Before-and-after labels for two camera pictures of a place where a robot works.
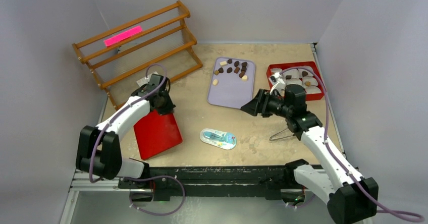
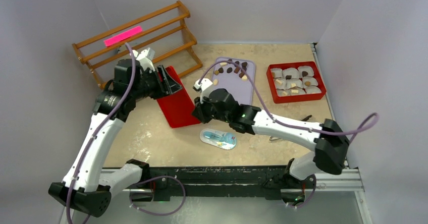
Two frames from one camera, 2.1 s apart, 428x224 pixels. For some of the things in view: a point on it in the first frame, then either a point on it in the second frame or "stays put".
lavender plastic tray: x=231 y=82 stays put
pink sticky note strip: x=118 y=38 stays put
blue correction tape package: x=225 y=140 stays put
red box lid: x=155 y=133 to x=176 y=107
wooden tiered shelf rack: x=160 y=42 stays put
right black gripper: x=259 y=104 to x=200 y=110
